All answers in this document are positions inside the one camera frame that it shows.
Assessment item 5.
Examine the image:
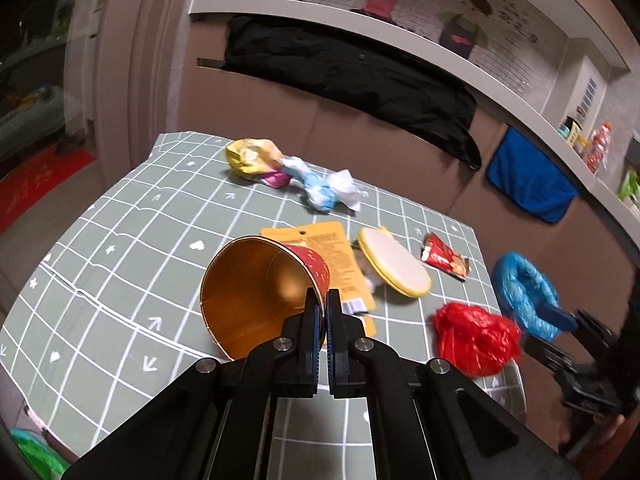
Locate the red gold paper cup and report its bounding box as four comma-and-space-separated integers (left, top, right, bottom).
200, 235, 331, 360

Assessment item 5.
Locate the orange snack package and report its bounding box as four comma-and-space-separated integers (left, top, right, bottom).
260, 221, 376, 337

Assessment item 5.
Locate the yellow pink chip bag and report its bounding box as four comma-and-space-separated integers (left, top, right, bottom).
224, 139, 291, 188

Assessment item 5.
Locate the blue trash bag bin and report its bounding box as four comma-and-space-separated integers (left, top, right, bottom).
490, 252, 562, 341

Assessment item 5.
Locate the white kitchen countertop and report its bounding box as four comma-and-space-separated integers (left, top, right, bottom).
189, 0, 639, 245

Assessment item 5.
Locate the red crumpled plastic bag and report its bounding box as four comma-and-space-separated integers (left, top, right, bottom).
432, 302, 522, 377

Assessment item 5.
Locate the yellow rimmed white lid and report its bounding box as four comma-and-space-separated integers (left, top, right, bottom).
356, 226, 432, 299

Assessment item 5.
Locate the small red snack wrapper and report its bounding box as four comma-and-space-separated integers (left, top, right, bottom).
421, 232, 470, 282

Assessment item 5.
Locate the blue hanging towel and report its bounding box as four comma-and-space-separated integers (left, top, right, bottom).
486, 126, 578, 224

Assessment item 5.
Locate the red drink bottle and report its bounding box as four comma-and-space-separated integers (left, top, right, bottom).
582, 120, 612, 174

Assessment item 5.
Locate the white blue crumpled plastic bag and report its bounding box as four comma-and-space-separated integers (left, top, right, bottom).
280, 156, 362, 214

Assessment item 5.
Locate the black hanging garment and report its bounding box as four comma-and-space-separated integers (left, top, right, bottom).
224, 14, 483, 171

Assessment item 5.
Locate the red floor mat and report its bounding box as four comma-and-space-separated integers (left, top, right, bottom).
0, 146, 96, 232

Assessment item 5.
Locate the boy cartoon wall sticker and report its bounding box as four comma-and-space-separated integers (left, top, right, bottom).
438, 0, 492, 60

